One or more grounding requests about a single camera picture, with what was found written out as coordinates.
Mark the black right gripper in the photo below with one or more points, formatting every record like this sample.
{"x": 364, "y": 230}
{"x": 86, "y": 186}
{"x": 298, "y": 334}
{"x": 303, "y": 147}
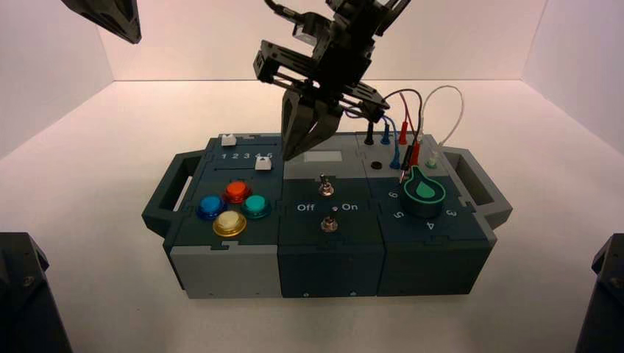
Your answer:
{"x": 341, "y": 58}

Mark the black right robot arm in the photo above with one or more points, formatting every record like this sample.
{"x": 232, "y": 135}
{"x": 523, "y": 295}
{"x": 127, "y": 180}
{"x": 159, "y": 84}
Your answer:
{"x": 370, "y": 12}

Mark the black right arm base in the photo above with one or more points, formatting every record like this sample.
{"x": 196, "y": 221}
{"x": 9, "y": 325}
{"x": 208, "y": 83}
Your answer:
{"x": 604, "y": 302}

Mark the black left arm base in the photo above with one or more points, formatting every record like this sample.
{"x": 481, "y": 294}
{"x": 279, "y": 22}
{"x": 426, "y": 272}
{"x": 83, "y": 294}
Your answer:
{"x": 24, "y": 302}

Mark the white slider knob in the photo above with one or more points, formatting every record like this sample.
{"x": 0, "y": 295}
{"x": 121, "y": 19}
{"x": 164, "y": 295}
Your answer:
{"x": 262, "y": 164}
{"x": 229, "y": 141}

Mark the grey rectangular display screen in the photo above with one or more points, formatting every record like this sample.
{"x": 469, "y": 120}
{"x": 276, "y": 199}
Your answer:
{"x": 324, "y": 157}

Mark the black round jack socket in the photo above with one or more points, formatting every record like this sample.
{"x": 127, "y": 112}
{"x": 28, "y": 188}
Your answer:
{"x": 376, "y": 165}

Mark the green round push button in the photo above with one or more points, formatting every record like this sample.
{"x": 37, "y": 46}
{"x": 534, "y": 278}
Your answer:
{"x": 256, "y": 206}

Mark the red round push button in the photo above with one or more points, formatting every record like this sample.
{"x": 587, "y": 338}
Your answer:
{"x": 237, "y": 191}

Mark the yellow round push button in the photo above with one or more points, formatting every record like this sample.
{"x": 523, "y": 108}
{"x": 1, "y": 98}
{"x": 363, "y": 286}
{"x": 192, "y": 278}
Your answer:
{"x": 229, "y": 223}

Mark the blue round push button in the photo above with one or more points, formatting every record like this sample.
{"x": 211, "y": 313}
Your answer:
{"x": 211, "y": 206}

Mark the dark green rotary knob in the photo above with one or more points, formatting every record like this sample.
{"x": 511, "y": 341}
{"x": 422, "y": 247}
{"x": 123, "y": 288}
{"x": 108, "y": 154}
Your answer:
{"x": 423, "y": 201}

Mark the dark teal grey control box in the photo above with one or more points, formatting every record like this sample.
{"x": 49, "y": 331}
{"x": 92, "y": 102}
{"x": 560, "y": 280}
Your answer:
{"x": 331, "y": 263}

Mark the metal toggle switch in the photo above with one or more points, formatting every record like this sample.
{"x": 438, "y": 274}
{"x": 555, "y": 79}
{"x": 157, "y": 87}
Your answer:
{"x": 326, "y": 187}
{"x": 330, "y": 224}

